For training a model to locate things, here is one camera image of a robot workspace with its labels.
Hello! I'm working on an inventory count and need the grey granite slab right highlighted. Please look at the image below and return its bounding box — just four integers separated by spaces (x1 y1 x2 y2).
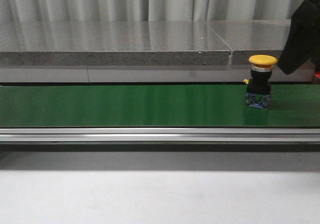
206 19 290 67

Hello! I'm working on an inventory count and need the grey curtain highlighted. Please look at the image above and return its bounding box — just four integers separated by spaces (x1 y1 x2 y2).
0 0 303 22

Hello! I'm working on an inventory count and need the yellow mushroom push button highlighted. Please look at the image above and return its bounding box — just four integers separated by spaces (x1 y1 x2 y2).
243 54 278 109

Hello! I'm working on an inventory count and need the red plastic tray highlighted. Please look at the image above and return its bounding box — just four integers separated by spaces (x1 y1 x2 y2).
312 71 320 84

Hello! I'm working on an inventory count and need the grey granite slab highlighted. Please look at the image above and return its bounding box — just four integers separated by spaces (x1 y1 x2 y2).
206 19 290 67
0 21 230 66

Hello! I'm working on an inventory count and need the grey granite slab left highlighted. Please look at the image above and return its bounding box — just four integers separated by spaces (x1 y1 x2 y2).
0 21 230 66

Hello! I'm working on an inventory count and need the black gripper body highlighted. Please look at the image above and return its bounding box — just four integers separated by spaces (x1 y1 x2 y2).
277 0 320 74

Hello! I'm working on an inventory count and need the green conveyor belt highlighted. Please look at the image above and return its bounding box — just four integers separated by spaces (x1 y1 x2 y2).
0 84 320 127

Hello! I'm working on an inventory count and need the aluminium conveyor frame rail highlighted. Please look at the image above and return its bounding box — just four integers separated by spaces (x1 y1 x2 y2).
0 127 320 143

